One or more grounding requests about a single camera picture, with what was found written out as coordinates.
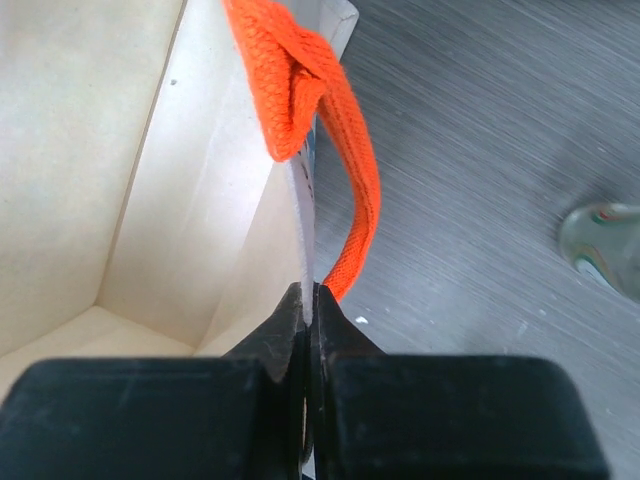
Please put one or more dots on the clear glass bottle green cap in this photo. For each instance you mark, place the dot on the clear glass bottle green cap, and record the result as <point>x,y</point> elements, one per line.
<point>601,241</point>

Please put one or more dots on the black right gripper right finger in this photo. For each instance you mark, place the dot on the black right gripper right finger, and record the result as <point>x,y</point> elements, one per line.
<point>377,415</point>

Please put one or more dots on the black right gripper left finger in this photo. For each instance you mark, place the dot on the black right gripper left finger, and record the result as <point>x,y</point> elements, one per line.
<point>237,416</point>

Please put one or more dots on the beige canvas bag orange handles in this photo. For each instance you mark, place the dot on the beige canvas bag orange handles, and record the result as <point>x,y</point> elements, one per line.
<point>142,214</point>

